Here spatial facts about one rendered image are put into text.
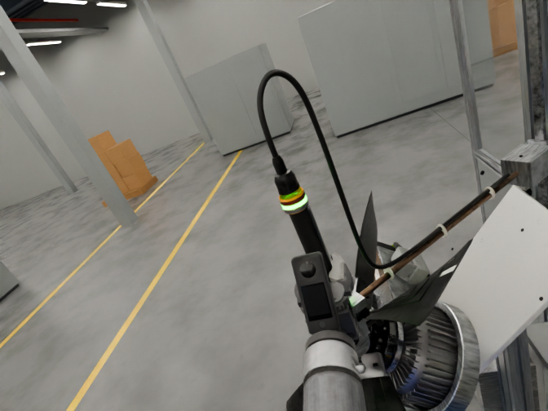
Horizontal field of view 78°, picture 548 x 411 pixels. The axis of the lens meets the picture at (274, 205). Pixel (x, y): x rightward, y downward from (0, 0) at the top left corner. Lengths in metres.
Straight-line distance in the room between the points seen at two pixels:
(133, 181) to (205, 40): 6.42
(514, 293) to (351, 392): 0.49
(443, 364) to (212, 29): 12.79
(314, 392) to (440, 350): 0.47
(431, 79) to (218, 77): 4.25
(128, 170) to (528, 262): 8.36
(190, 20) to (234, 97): 5.96
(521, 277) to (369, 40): 5.38
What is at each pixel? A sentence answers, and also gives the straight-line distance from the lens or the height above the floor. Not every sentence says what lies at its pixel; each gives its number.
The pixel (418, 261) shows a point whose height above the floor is 1.14.
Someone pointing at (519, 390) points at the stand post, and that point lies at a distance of 1.14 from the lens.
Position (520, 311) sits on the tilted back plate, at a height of 1.23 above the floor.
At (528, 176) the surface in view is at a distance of 1.01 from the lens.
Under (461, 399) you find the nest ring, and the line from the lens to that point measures 0.89.
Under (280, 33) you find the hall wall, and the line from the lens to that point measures 12.70.
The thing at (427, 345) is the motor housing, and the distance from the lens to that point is 0.86.
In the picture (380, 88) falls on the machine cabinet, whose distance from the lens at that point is 6.11.
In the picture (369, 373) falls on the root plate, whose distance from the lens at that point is 0.82.
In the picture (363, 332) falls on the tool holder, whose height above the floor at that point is 1.29.
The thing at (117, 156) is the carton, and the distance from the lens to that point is 8.68.
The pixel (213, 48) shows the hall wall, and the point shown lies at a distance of 13.21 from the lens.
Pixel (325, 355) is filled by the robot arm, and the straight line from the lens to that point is 0.48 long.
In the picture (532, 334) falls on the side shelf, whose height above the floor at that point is 0.86.
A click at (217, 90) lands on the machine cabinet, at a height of 1.46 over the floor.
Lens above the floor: 1.84
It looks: 24 degrees down
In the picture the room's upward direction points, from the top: 24 degrees counter-clockwise
